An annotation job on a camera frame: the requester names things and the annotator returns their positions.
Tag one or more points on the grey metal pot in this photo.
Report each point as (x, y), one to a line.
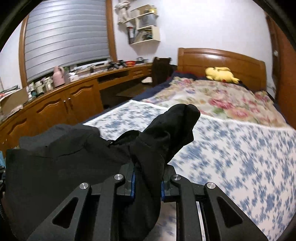
(142, 59)

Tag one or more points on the wooden window frame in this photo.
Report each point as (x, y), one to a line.
(112, 34)

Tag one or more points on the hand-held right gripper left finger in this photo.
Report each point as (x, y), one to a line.
(132, 185)

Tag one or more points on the tied beige curtain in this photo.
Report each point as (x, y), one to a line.
(123, 14)

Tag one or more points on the white wall shelf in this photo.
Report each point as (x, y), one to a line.
(156, 33)

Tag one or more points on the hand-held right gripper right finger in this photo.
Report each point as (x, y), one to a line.
(162, 191)

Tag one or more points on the cardboard box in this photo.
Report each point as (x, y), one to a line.
(13, 102)

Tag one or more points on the dark wooden chair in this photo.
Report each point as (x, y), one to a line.
(161, 71)

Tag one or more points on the small white box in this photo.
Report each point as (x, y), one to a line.
(73, 76)

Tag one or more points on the wooden headboard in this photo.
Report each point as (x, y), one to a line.
(242, 67)

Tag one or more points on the black gadget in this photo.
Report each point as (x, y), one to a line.
(116, 64)

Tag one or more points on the blue floral bed sheet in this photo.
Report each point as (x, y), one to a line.
(231, 150)

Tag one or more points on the dark grey cloth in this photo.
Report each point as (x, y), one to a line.
(57, 134)

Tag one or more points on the stack of papers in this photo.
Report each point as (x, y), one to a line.
(143, 36)

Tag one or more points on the grey window blind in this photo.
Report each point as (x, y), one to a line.
(67, 34)

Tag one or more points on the pink jug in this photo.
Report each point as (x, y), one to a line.
(59, 77)

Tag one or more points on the wooden desk with cabinets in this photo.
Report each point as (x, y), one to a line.
(76, 99)

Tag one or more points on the row of binders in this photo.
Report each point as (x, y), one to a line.
(131, 36)

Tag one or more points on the group of white bottles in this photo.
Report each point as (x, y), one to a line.
(40, 87)

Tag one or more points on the yellow plush toy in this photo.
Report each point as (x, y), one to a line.
(219, 74)

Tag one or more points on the grey paper bag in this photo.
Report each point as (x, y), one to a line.
(149, 20)

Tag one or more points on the black buttoned coat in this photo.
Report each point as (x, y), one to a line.
(69, 166)

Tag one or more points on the pink floral blanket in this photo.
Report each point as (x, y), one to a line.
(219, 102)

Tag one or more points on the wooden louvered wardrobe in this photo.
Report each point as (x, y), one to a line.
(286, 81)

